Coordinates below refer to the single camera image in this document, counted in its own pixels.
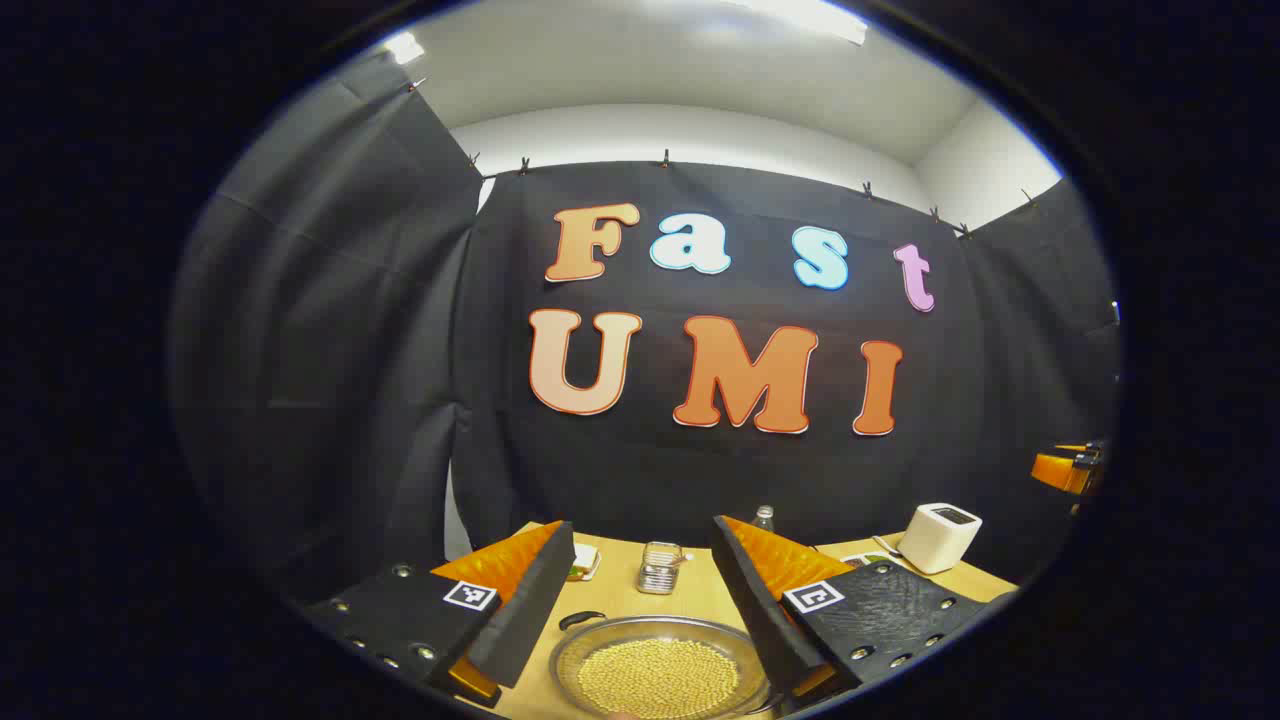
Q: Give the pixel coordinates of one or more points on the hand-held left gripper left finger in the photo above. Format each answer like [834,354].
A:
[530,610]

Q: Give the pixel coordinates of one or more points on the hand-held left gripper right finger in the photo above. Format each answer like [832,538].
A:
[760,620]

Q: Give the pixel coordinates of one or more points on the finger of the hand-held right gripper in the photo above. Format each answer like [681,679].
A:
[1058,472]

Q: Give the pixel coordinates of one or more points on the stainless steel pot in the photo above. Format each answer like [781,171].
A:
[640,630]

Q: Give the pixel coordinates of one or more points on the small white plate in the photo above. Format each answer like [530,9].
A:
[590,573]

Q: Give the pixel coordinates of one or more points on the clear plastic water bottle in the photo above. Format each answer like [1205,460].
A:
[763,520]

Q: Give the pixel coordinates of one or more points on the pile of yellow soybeans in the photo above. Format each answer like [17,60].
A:
[655,680]

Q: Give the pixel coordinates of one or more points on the white divided bean tray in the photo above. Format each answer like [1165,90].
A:
[868,559]

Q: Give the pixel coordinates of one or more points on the white toaster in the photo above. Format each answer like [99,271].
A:
[935,545]

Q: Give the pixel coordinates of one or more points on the black backdrop cloth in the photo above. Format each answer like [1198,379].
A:
[400,350]

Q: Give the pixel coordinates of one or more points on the ceiling light panel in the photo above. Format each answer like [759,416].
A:
[404,47]
[805,15]

